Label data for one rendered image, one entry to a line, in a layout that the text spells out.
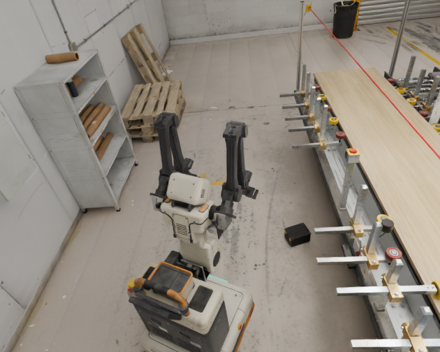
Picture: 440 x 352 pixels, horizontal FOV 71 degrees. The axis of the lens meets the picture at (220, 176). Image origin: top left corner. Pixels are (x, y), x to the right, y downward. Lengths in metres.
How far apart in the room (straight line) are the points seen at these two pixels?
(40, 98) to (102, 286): 1.76
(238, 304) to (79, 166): 2.09
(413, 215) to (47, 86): 2.93
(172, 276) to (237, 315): 0.71
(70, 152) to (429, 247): 3.04
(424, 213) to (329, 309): 1.05
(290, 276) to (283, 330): 0.48
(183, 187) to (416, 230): 1.40
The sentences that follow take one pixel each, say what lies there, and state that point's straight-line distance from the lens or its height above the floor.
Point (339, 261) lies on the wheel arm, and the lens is 1.96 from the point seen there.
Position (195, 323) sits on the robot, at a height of 0.80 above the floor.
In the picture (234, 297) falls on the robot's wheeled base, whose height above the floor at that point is 0.28.
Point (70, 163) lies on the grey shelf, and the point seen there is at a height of 0.71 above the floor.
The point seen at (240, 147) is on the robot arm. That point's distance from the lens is 1.68.
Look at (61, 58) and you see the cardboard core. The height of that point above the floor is 1.60.
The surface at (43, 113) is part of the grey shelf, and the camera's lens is 3.25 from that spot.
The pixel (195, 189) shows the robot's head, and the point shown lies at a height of 1.35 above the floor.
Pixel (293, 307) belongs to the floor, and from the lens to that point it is 2.75.
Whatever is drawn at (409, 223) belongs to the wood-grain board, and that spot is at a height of 0.90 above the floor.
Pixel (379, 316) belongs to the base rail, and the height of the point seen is 0.70.
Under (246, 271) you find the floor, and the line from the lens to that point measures 2.91.
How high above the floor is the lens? 2.43
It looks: 39 degrees down
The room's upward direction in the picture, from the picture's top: 8 degrees counter-clockwise
